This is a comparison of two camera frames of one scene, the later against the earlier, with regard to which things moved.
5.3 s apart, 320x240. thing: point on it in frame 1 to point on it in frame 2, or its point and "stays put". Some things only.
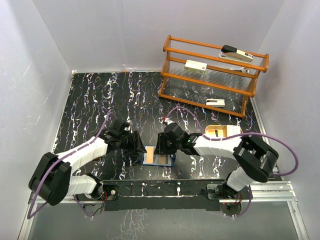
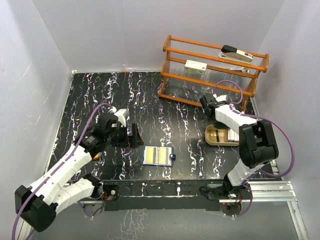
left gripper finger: x=128 y=153 to x=135 y=143
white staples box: x=196 y=66 stays put
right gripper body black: x=174 y=146 to x=215 y=125
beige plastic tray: x=216 y=130 stays put
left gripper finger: x=138 y=142 to x=137 y=140
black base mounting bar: x=161 y=194 stays put
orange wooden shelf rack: x=217 y=77 stays put
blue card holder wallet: x=150 y=158 stays put
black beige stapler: x=231 y=53 stays put
